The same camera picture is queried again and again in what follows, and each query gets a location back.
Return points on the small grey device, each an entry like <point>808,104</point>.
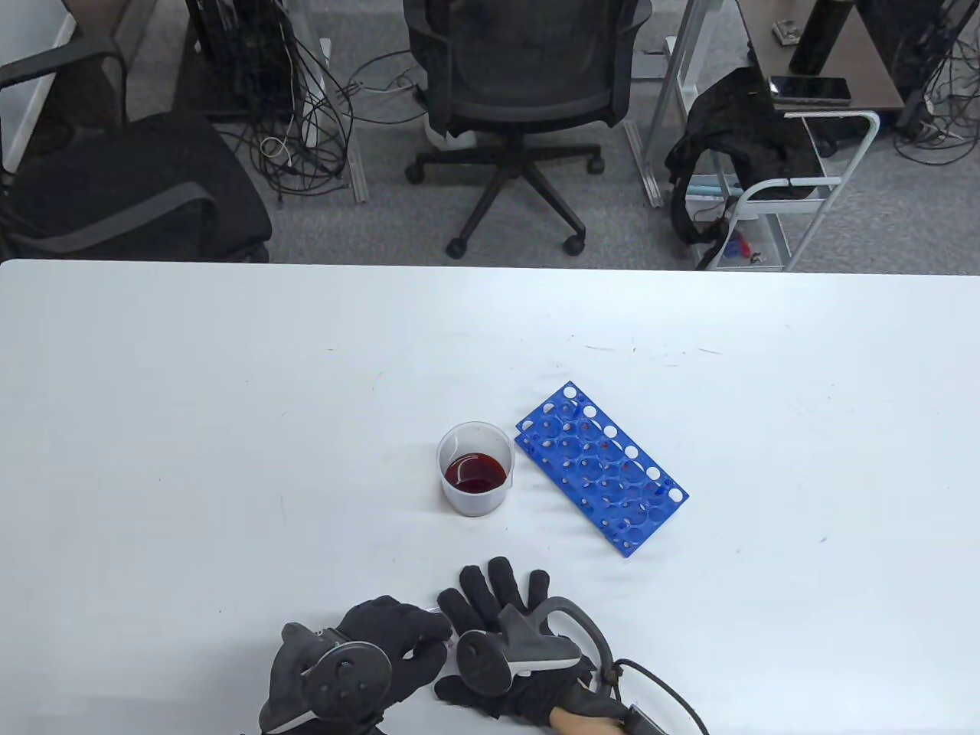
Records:
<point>786,31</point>

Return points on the person's left hand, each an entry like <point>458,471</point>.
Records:
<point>398,620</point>

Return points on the black mesh office chair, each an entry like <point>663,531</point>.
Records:
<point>528,76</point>

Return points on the black bag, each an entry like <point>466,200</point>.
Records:
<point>735,130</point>

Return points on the black padded office chair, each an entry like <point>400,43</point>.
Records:
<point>115,191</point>

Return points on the black bottle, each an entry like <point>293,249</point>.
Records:
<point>819,34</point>

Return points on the grey left hand controller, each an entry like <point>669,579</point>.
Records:
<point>344,677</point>

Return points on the blue and red item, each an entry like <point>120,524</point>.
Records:
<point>736,246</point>

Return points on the translucent plastic beaker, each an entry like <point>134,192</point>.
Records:
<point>475,501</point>

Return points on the white metal cart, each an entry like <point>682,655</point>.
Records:
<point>834,115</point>

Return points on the dark brown side table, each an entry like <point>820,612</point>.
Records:
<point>865,69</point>

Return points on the blue test tube rack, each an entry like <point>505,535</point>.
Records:
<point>612,490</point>

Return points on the black smartphone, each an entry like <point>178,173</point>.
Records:
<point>811,89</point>

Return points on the white desk leg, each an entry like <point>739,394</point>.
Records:
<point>358,180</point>

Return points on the grey hand controller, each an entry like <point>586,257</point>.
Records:
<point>344,677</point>
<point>486,662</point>

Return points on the grey right hand controller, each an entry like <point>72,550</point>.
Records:
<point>486,662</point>

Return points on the white metal desk frame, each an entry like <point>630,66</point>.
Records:
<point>647,172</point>

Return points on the black computer tower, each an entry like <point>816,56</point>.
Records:
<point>230,53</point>

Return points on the person's right forearm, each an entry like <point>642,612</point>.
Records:
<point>582,723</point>

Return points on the dark red liquid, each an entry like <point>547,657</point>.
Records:
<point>475,473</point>

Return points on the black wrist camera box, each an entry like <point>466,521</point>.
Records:
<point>643,723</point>

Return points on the person's right hand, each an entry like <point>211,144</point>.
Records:
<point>498,589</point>

